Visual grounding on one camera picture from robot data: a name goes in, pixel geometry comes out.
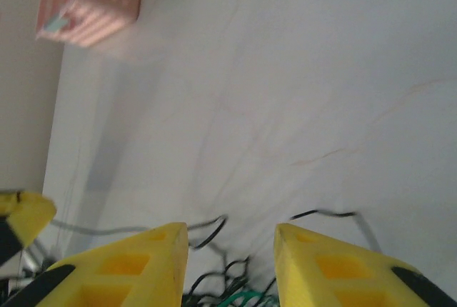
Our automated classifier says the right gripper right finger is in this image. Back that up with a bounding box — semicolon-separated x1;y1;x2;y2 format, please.
273;223;457;307

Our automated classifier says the pink plastic basket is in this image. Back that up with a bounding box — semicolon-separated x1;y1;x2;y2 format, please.
34;0;144;49

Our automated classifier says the thin dark green cable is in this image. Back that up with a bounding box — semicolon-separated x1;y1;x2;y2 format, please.
221;291;267;307

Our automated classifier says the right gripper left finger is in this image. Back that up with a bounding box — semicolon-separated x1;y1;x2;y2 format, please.
6;221;189;307

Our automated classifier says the cable pile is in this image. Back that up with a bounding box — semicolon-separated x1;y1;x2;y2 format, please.
181;213;283;307

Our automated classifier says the thin grey cable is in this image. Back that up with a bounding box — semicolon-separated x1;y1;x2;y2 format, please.
53;213;229;238

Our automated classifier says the thin black cable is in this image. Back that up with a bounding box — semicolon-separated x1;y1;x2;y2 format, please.
291;209;381;253

